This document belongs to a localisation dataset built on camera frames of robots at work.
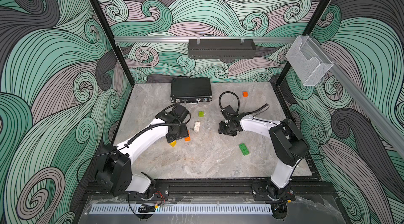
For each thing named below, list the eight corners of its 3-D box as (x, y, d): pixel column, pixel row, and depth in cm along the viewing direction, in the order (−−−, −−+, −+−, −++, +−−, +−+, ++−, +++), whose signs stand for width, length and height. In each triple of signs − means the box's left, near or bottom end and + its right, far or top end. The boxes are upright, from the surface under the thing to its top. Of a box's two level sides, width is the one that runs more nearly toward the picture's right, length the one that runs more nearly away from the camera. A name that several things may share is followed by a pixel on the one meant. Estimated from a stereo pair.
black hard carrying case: (169, 103, 110) (168, 99, 106) (173, 80, 125) (172, 76, 121) (211, 103, 110) (211, 99, 106) (209, 81, 125) (210, 76, 121)
